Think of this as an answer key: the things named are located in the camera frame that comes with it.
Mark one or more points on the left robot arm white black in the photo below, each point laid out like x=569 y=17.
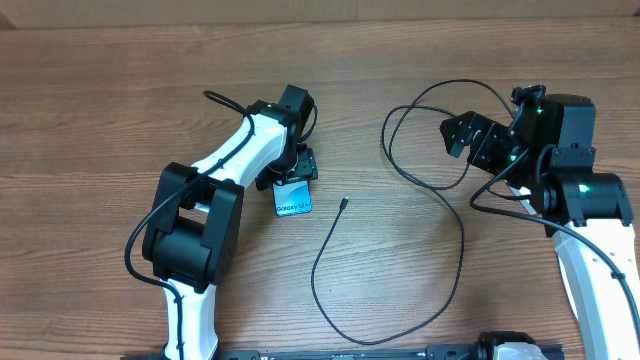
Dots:
x=192 y=230

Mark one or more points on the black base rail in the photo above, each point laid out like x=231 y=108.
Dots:
x=493 y=345

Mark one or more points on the white power strip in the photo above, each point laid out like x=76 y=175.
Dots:
x=522 y=193

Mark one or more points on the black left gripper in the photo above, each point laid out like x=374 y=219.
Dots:
x=306 y=169

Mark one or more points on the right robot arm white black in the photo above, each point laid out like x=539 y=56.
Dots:
x=546 y=156

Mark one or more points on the blue-screen Samsung Galaxy smartphone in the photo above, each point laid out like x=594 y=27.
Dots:
x=292 y=198

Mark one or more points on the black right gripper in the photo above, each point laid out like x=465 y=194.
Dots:
x=488 y=138

